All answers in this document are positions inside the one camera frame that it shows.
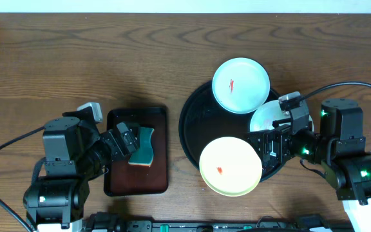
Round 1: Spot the green kitchen sponge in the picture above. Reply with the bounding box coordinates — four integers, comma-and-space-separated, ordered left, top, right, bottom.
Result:
128, 127, 154, 166

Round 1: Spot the rectangular black tray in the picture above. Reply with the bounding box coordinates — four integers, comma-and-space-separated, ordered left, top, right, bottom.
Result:
104, 106, 168, 197

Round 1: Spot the yellow plate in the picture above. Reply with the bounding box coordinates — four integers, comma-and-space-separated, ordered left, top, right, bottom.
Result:
199, 137, 263, 197

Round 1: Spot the white plate with smears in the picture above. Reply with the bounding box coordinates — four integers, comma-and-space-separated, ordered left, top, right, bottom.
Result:
249, 99, 299, 132

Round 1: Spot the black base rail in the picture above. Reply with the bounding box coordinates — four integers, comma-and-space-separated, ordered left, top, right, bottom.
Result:
81, 212, 354, 232

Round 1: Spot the mint plate with ketchup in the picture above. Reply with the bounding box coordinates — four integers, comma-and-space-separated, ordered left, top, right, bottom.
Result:
212, 57, 271, 114

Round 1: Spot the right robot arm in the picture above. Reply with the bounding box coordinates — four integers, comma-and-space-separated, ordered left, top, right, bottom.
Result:
247, 97, 371, 231

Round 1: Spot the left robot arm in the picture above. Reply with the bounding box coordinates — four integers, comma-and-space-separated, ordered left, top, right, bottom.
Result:
23, 107, 140, 229

